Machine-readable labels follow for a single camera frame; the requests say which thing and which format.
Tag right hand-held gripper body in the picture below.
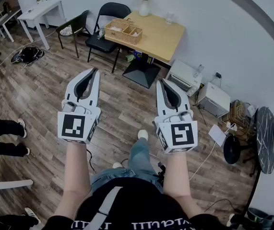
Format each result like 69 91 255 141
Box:
154 108 199 155

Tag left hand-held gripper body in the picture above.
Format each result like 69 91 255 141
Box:
57 99 102 145

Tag wicker storage basket with lid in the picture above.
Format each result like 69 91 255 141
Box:
104 18 143 46

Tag person's right forearm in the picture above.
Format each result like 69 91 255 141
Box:
163 152 206 219

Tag person's left forearm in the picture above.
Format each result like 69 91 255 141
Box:
54 141 92 221

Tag white box appliance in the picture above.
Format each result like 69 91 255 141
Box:
197 81 231 118

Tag white toaster oven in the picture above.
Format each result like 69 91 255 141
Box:
166 59 203 97

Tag clear plastic bottle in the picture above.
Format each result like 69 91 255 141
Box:
193 64 204 78

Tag blue and yellow packet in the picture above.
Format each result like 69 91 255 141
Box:
133 50 155 64

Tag black belt device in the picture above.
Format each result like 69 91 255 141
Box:
157 163 167 184

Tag white power strip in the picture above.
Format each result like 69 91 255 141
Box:
225 121 238 132

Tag person's blue jeans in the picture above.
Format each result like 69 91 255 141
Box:
90 137 164 196

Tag black bag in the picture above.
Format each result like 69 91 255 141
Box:
11 46 45 64

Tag green artificial plant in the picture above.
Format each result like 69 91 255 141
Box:
97 27 107 40

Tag light wooden table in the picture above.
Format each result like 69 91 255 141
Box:
104 10 186 89

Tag black chair with patterned cushion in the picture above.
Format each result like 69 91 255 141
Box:
55 10 92 58

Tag clear drinking glass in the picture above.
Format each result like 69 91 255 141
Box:
165 12 175 25

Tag person's black shirt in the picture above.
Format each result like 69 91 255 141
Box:
42 177 226 230

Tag black folding chair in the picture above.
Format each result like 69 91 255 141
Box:
85 2 132 74

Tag black marble round table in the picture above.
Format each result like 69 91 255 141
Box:
255 106 274 174

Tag white rectangular table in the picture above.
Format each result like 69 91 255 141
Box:
17 0 65 50

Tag white vase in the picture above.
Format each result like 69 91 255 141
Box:
139 0 150 17

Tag white desk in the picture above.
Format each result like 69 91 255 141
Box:
0 8 22 43

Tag dark grey bowl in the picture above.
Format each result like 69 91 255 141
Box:
247 207 269 223

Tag white floor cable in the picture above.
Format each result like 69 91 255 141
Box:
189 140 218 181

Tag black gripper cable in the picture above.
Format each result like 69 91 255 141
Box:
86 149 97 174

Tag wooden crate with cables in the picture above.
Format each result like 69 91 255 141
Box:
229 100 250 127

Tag white wooden frame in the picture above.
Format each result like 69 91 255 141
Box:
0 179 34 190

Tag grey shoulder strap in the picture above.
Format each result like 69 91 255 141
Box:
83 185 123 230

